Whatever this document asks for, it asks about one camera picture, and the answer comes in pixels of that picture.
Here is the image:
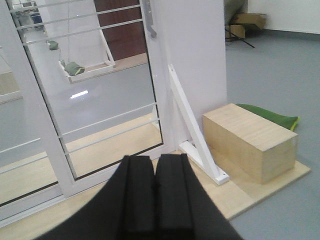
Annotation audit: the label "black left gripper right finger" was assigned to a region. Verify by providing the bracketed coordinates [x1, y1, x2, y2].
[155, 153, 242, 240]

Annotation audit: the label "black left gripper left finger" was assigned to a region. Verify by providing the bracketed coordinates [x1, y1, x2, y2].
[38, 155, 156, 240]

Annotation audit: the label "white framed transparent sliding door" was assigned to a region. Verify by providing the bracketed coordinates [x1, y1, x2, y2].
[0, 0, 177, 201]

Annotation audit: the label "silver door handle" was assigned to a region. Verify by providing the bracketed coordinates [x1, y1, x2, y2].
[143, 0, 157, 39]

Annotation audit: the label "dark red wooden door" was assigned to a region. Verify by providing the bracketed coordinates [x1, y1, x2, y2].
[94, 0, 147, 61]

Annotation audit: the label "wooden base platform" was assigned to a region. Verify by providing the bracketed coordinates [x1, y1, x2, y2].
[0, 155, 311, 240]

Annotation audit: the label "light wooden box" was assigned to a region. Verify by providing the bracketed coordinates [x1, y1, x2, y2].
[202, 103, 298, 184]

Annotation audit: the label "white wooden base tray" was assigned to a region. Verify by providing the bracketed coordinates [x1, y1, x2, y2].
[57, 29, 116, 85]

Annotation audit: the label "green sandbag in tray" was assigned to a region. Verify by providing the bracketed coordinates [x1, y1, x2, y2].
[64, 61, 86, 76]

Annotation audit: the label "cardboard boxes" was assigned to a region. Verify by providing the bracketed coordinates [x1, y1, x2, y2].
[225, 13, 267, 42]

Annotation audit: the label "white diagonal support bracket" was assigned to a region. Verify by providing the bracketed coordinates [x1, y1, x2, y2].
[168, 64, 230, 186]

